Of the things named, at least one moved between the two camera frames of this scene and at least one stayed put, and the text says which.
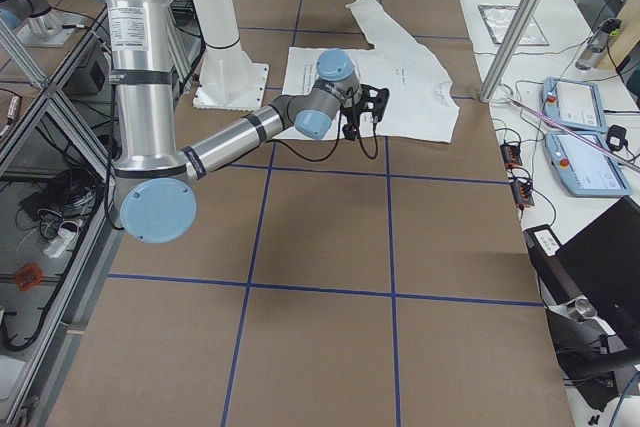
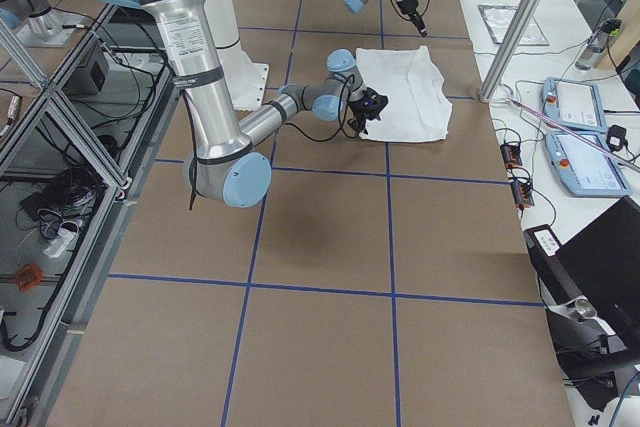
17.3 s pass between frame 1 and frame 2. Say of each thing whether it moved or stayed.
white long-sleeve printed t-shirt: moved
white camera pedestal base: stayed
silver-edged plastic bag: stayed
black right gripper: stayed
